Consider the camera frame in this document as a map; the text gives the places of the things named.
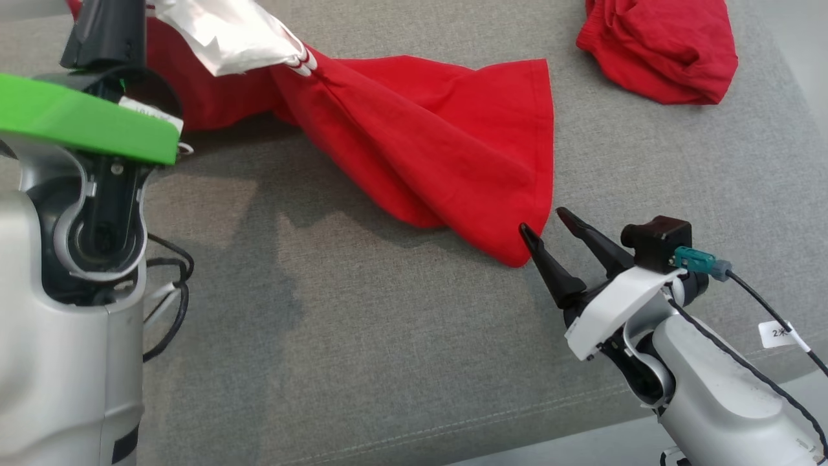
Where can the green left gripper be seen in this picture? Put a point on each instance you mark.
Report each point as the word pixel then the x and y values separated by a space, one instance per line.
pixel 77 120

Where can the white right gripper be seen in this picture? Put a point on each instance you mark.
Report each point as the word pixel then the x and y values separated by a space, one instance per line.
pixel 614 307

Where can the red jersey with white sleeves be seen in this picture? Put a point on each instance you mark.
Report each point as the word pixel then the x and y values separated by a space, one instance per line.
pixel 440 142

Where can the red shorts with white stripes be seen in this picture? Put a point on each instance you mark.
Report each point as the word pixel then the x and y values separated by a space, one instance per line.
pixel 666 48

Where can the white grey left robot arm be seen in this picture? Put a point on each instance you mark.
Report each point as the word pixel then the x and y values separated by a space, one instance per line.
pixel 58 362

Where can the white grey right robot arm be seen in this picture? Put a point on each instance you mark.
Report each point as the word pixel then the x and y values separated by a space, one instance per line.
pixel 718 395

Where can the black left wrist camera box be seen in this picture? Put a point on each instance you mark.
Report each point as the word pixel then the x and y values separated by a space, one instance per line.
pixel 656 243

